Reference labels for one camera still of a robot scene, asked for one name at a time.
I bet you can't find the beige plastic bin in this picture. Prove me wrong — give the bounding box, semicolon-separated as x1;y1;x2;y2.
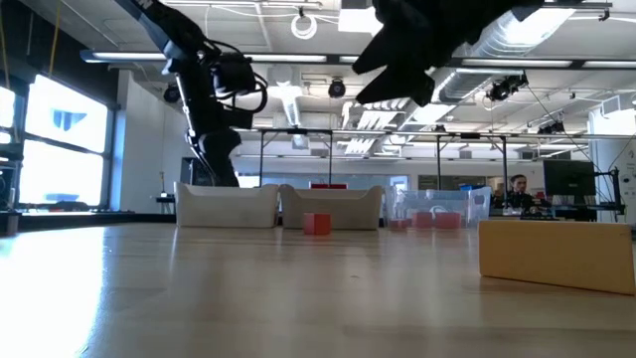
278;183;387;232

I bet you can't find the black computer monitor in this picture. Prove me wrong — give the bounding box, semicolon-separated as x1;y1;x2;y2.
543;158;597;198

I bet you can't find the white plastic bin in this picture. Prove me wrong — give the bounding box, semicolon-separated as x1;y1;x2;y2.
173;181;280;230

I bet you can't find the red wooden cube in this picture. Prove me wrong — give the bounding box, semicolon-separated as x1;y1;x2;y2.
302;212;333;237

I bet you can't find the white cable coil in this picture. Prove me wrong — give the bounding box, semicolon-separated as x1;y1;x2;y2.
290;13;319;41

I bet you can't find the large window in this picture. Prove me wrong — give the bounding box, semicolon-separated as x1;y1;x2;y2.
0;74;118;213

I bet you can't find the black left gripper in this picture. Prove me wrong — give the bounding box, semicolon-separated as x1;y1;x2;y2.
191;93;254;188

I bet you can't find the clear plastic bin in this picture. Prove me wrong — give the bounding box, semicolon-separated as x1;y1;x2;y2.
383;186;493;231

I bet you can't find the black hanging camera rig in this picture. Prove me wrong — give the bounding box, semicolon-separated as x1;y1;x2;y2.
486;73;530;103

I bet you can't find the overhead light rail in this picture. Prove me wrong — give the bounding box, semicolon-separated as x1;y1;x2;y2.
79;48;636;71

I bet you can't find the silver ventilation duct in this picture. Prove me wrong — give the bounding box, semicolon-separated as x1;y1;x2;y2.
436;4;580;103

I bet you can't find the long yellow wooden block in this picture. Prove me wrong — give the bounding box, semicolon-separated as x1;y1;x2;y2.
478;219;636;297

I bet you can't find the small black side table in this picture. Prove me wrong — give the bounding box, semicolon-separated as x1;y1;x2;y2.
155;171;176;218

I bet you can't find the black aluminium table frame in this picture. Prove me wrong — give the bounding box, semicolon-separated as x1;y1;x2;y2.
17;208;178;225

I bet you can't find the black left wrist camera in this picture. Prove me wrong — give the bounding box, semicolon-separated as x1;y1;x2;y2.
212;51;258;98

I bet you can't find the person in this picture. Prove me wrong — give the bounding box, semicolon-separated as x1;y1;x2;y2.
505;173;551;213

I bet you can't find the black metal gantry frame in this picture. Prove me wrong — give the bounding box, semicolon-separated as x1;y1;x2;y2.
257;127;334;189
435;131;509;200

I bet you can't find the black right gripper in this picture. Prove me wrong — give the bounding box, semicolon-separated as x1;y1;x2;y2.
352;0;498;107

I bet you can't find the yellow hanging cable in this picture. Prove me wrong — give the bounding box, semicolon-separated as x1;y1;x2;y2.
48;0;64;79

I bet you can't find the black equipment stack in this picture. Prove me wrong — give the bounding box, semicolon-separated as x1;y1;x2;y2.
0;143;25;238

